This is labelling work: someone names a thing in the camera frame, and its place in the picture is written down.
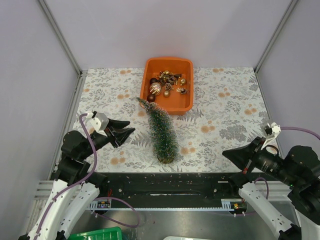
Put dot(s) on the dark brown bauble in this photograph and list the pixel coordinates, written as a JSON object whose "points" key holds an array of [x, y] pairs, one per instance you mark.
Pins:
{"points": [[153, 80], [151, 98]]}

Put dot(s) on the floral patterned table mat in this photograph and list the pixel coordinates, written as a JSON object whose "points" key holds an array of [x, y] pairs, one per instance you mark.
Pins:
{"points": [[227, 112]]}

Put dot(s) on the brown pine cone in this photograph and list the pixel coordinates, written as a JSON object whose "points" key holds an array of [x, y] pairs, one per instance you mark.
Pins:
{"points": [[168, 87]]}

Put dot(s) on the grey slotted cable duct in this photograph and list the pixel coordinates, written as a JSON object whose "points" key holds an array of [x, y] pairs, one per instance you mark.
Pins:
{"points": [[216, 206]]}

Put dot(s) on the gold and brown ornament pile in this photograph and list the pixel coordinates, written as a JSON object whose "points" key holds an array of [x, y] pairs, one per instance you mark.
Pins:
{"points": [[168, 77]]}

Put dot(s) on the small gold bauble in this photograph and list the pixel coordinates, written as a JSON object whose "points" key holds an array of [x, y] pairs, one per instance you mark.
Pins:
{"points": [[166, 94]]}

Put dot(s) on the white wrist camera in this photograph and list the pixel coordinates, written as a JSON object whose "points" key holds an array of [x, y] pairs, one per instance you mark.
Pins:
{"points": [[99, 121], [271, 131]]}

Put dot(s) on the large gold striped bauble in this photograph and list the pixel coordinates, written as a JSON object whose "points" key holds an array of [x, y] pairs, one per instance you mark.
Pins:
{"points": [[155, 88]]}

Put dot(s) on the small green christmas tree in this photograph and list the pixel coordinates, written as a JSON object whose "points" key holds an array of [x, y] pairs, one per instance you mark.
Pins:
{"points": [[162, 132]]}

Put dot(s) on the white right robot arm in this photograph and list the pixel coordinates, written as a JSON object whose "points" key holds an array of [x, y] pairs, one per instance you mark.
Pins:
{"points": [[299, 170]]}

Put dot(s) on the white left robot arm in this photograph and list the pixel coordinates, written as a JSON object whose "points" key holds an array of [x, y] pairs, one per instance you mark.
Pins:
{"points": [[75, 182]]}

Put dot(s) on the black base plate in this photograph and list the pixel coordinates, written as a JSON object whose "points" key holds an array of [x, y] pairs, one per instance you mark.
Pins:
{"points": [[182, 188]]}

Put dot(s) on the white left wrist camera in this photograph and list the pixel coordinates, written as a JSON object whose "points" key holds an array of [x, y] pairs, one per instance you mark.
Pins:
{"points": [[99, 121]]}

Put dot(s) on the aluminium frame post left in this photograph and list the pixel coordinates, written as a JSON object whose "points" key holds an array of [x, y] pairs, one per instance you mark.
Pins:
{"points": [[59, 35]]}

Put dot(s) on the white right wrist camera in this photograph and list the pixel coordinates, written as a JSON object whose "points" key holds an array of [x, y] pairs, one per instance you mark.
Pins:
{"points": [[271, 131]]}

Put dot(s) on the orange plastic tub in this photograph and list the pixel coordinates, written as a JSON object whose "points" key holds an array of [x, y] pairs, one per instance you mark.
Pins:
{"points": [[175, 104]]}

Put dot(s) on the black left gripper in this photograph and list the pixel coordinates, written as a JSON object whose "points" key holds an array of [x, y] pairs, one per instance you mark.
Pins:
{"points": [[120, 136]]}

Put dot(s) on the green plastic crate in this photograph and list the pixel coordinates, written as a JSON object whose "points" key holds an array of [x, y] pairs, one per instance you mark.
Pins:
{"points": [[112, 233]]}

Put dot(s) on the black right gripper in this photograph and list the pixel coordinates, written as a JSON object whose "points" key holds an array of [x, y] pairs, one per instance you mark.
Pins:
{"points": [[246, 157]]}

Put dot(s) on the gold wrapped round ornament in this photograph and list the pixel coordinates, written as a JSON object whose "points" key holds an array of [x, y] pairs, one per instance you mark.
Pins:
{"points": [[183, 81]]}

